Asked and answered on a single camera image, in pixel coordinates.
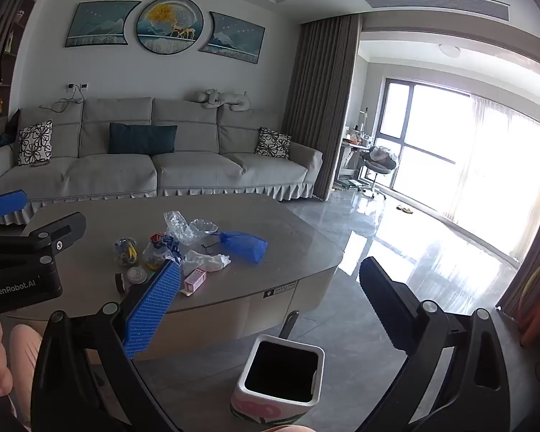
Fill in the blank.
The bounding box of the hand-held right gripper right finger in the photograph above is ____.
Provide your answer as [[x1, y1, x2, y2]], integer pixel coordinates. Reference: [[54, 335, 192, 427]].
[[357, 256, 540, 432]]

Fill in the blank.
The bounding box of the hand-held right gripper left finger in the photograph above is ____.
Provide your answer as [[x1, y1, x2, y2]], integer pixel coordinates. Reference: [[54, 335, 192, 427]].
[[31, 260, 183, 432]]

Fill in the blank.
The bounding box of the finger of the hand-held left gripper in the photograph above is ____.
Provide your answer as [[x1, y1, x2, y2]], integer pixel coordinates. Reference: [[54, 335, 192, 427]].
[[0, 190, 30, 223], [0, 211, 87, 255]]

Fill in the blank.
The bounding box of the white square trash bin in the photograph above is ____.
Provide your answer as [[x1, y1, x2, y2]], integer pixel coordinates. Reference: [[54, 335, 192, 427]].
[[229, 334, 326, 428]]

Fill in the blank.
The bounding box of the small pink box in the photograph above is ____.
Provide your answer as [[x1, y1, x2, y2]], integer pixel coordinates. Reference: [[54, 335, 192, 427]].
[[183, 268, 208, 294]]

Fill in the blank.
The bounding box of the clear snack bag blue ribbon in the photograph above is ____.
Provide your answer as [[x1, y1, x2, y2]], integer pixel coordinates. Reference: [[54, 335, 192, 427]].
[[142, 233, 183, 271]]

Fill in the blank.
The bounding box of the clear bag with yellow pieces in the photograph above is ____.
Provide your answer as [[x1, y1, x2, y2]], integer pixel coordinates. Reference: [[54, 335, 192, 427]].
[[113, 238, 139, 265]]

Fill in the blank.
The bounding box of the crumpled white tissue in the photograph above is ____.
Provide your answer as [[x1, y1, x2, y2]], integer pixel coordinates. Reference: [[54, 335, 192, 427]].
[[182, 249, 232, 273]]

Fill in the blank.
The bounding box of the black white floral pillow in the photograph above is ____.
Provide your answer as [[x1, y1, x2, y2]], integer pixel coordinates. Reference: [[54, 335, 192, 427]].
[[254, 126, 293, 160], [17, 120, 54, 167]]

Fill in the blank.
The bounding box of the clear plastic bag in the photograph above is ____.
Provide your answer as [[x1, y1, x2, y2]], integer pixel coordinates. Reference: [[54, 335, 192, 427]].
[[163, 210, 219, 246]]

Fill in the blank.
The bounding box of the blue mesh bag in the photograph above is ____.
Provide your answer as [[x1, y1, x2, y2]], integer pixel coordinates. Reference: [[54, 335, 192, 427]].
[[216, 231, 269, 264]]

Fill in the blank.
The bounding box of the grey coffee table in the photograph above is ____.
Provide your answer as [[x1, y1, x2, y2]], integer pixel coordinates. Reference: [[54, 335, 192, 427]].
[[0, 193, 345, 361]]

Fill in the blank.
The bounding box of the teal cushion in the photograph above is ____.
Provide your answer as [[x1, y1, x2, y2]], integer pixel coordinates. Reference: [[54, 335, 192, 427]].
[[107, 122, 179, 156]]

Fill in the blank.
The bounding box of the grey fabric sofa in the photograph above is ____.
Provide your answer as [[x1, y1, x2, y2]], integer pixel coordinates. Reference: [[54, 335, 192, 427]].
[[0, 96, 324, 226]]

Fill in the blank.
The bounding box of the black office chair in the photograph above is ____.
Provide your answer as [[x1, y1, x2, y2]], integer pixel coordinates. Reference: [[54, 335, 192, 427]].
[[357, 146, 399, 200]]

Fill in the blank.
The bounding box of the brown orange striped curtain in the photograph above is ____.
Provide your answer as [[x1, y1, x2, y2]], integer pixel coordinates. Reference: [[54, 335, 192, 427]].
[[499, 216, 540, 348]]

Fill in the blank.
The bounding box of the cluttered desk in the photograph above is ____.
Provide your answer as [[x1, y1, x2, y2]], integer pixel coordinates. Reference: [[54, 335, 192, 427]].
[[335, 107, 379, 190]]

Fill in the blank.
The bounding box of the white sheer curtain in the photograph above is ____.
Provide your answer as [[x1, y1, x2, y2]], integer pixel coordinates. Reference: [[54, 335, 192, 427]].
[[440, 94, 540, 271]]

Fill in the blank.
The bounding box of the dark framed window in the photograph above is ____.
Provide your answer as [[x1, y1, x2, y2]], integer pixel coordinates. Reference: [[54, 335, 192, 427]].
[[373, 78, 474, 190]]

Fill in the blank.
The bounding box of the grey plush toy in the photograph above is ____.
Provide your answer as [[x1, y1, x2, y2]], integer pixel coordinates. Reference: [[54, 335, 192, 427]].
[[194, 89, 252, 113]]

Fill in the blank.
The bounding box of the ceiling air vent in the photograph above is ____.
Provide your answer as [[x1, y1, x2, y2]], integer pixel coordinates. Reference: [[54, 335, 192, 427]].
[[359, 0, 510, 23]]

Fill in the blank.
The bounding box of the black charging cable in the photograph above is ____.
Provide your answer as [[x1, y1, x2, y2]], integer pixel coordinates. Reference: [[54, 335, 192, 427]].
[[39, 87, 84, 113]]

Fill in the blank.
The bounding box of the wooden wall shelf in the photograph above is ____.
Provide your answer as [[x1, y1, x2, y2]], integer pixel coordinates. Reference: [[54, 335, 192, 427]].
[[0, 0, 33, 154]]

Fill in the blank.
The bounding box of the curved mountain wall picture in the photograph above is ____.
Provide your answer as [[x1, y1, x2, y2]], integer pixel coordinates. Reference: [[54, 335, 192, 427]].
[[64, 0, 143, 49], [197, 10, 266, 64]]

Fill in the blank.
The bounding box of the round deer wall picture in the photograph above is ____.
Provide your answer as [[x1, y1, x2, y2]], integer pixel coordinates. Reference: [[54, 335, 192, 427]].
[[136, 0, 204, 52]]

